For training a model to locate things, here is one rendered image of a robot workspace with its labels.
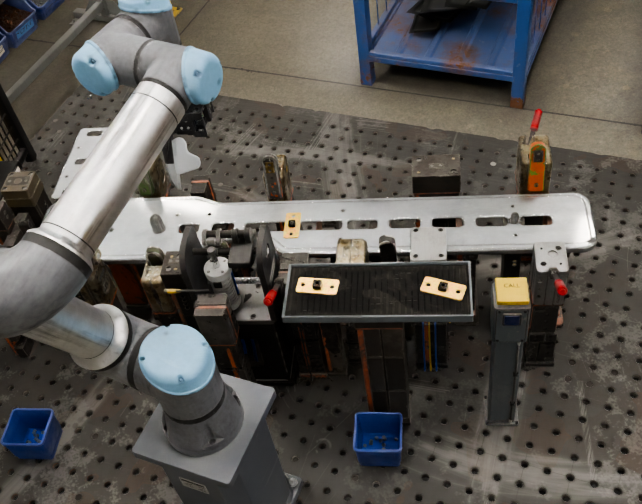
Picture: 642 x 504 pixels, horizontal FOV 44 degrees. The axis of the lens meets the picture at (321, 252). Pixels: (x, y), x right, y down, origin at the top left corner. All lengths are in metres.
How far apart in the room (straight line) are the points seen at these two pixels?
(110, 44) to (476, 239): 1.00
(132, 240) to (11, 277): 1.03
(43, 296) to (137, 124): 0.26
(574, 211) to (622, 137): 1.80
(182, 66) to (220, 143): 1.58
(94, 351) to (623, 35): 3.46
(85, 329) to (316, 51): 3.16
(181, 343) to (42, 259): 0.41
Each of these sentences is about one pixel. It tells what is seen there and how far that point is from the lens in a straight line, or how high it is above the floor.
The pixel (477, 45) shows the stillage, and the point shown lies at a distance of 3.95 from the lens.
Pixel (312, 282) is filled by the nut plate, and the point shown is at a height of 1.16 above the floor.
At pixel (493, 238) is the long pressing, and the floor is 1.00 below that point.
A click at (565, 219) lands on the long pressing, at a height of 1.00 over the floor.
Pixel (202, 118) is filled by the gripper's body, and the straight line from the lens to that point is 1.37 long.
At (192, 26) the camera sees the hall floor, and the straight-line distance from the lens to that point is 4.71.
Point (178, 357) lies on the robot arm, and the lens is 1.35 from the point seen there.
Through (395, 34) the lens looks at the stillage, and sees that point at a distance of 4.06.
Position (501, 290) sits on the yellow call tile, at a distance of 1.57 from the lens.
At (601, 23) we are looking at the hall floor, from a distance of 4.43.
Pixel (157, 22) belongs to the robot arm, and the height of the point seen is 1.75.
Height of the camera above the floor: 2.38
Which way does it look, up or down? 48 degrees down
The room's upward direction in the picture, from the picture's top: 10 degrees counter-clockwise
